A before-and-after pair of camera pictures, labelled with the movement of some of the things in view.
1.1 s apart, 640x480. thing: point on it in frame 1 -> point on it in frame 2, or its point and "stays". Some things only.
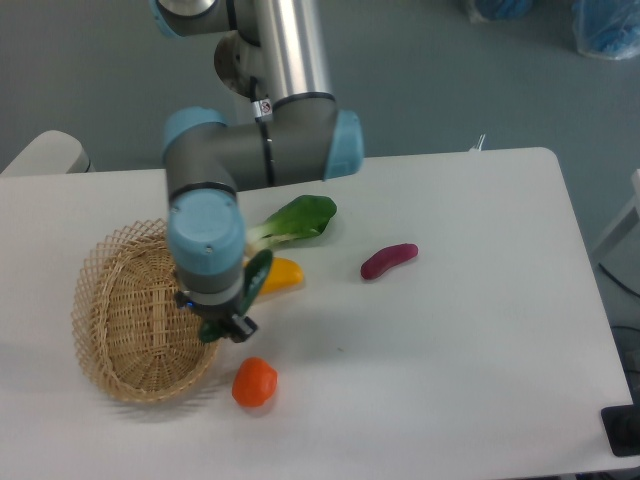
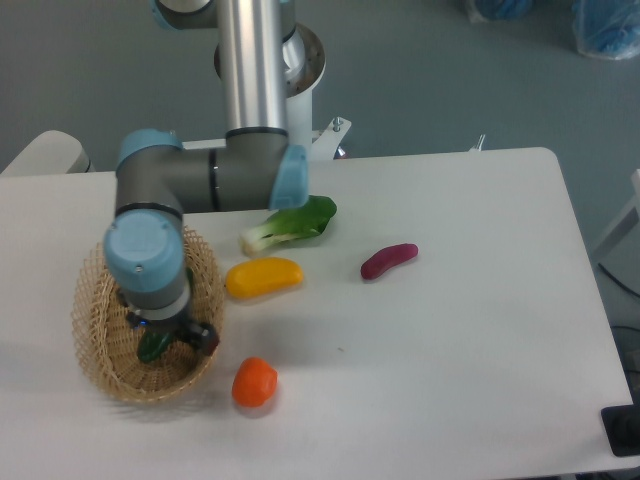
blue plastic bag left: (481, 11) stays
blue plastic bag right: (607, 28) stays
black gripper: (240, 326) -> (200, 334)
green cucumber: (255, 273) -> (152, 343)
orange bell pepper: (254, 382) stays
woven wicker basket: (137, 338) stays
